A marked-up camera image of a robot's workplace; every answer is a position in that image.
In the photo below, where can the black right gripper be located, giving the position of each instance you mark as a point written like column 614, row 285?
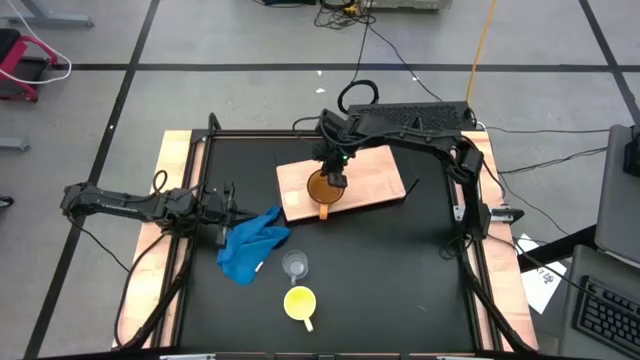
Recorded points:
column 332, row 157

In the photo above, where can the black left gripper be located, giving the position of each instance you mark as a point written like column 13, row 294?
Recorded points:
column 212, row 207

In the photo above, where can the orange mug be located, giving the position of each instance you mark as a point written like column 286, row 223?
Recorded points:
column 320, row 192

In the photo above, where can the clear plastic cup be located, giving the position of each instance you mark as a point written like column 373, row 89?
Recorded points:
column 295, row 265

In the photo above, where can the yellow mug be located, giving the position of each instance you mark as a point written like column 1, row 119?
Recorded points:
column 299, row 302

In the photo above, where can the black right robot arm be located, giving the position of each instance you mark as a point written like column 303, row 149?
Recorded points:
column 425, row 140

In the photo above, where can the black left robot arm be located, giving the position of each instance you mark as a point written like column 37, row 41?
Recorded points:
column 120, row 205

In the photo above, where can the blue cloth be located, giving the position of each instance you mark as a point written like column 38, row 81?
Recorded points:
column 247, row 250

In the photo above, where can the black computer case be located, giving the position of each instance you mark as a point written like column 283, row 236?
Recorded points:
column 425, row 115

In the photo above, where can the grey equipment box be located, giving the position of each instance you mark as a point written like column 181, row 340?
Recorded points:
column 410, row 4

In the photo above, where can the white paper sheet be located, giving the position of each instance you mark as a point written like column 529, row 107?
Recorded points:
column 542, row 290

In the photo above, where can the grey desk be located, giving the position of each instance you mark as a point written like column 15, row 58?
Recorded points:
column 570, row 320

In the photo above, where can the grey table leg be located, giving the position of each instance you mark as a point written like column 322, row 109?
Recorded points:
column 50, row 21

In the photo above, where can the red cart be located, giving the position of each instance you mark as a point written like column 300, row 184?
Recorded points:
column 17, row 50

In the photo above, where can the grey side table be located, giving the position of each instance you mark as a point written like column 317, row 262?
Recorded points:
column 617, row 210

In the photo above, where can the black device on side table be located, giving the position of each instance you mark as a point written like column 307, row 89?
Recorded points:
column 632, row 155

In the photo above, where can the black keyboard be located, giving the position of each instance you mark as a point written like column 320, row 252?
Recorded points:
column 607, row 315

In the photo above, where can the black table frame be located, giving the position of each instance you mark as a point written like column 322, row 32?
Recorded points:
column 197, row 160

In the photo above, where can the grey floor bracket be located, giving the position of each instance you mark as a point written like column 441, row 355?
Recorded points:
column 12, row 144

